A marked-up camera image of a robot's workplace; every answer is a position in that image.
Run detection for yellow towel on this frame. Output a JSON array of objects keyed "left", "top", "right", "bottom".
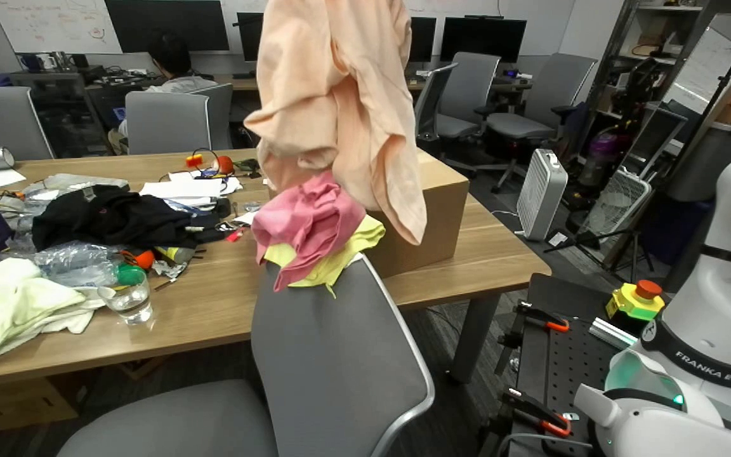
[{"left": 260, "top": 213, "right": 387, "bottom": 299}]

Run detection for pink t-shirt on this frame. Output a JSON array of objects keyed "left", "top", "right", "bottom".
[{"left": 250, "top": 172, "right": 368, "bottom": 294}]

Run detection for peach t-shirt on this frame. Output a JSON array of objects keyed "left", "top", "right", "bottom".
[{"left": 244, "top": 0, "right": 429, "bottom": 248}]

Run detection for cardboard box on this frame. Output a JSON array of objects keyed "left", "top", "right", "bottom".
[{"left": 362, "top": 149, "right": 471, "bottom": 280}]

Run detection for grey office chair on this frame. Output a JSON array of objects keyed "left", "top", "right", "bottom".
[{"left": 56, "top": 252, "right": 436, "bottom": 457}]

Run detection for grey swivel chair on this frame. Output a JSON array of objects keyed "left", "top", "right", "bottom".
[
  {"left": 484, "top": 50, "right": 599, "bottom": 149},
  {"left": 413, "top": 48, "right": 503, "bottom": 144}
]

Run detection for grey chair backrest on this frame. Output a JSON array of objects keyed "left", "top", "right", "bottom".
[
  {"left": 203, "top": 82, "right": 235, "bottom": 149},
  {"left": 121, "top": 87, "right": 214, "bottom": 154}
]

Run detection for grey table leg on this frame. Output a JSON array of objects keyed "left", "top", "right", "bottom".
[{"left": 450, "top": 289, "right": 503, "bottom": 389}]

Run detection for white space heater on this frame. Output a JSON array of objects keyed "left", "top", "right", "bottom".
[{"left": 516, "top": 148, "right": 570, "bottom": 245}]

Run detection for white paper stack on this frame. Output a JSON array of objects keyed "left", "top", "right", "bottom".
[{"left": 137, "top": 171, "right": 245, "bottom": 213}]

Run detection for black computer monitor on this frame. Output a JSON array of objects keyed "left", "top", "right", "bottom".
[
  {"left": 439, "top": 15, "right": 527, "bottom": 67},
  {"left": 235, "top": 10, "right": 267, "bottom": 62},
  {"left": 406, "top": 15, "right": 439, "bottom": 64}
]

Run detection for clear bottle green cap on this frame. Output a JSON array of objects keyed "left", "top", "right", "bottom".
[{"left": 97, "top": 262, "right": 156, "bottom": 331}]

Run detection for black cloth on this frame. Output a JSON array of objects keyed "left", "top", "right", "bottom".
[{"left": 29, "top": 182, "right": 234, "bottom": 252}]

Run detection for purple vacuum cleaner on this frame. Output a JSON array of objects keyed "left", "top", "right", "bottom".
[{"left": 580, "top": 124, "right": 631, "bottom": 191}]

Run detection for white boxy appliance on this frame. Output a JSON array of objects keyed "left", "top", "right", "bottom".
[{"left": 579, "top": 168, "right": 655, "bottom": 239}]

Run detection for yellow red emergency stop button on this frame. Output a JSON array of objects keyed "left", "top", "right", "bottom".
[{"left": 603, "top": 278, "right": 667, "bottom": 324}]

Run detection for clear plastic bag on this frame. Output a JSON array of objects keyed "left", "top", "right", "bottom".
[{"left": 29, "top": 239, "right": 121, "bottom": 289}]

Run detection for metal storage shelf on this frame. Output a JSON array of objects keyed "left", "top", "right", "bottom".
[{"left": 583, "top": 0, "right": 722, "bottom": 172}]

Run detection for pale yellow cloth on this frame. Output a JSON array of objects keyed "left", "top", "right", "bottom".
[{"left": 0, "top": 256, "right": 108, "bottom": 383}]

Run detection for whiteboard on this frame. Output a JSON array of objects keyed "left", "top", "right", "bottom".
[{"left": 0, "top": 0, "right": 123, "bottom": 57}]

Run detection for grey partition panel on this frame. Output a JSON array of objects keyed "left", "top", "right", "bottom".
[{"left": 0, "top": 83, "right": 56, "bottom": 165}]

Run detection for orange handled scissors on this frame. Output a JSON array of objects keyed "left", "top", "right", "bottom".
[{"left": 182, "top": 149, "right": 239, "bottom": 179}]

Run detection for orange handled black clamp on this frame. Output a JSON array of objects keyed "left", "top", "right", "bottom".
[
  {"left": 516, "top": 299, "right": 573, "bottom": 336},
  {"left": 503, "top": 387, "right": 576, "bottom": 440}
]

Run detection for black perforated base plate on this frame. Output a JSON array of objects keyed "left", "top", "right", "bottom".
[{"left": 508, "top": 275, "right": 635, "bottom": 457}]

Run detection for large dark wall screen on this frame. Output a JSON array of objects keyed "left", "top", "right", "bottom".
[{"left": 104, "top": 0, "right": 230, "bottom": 54}]

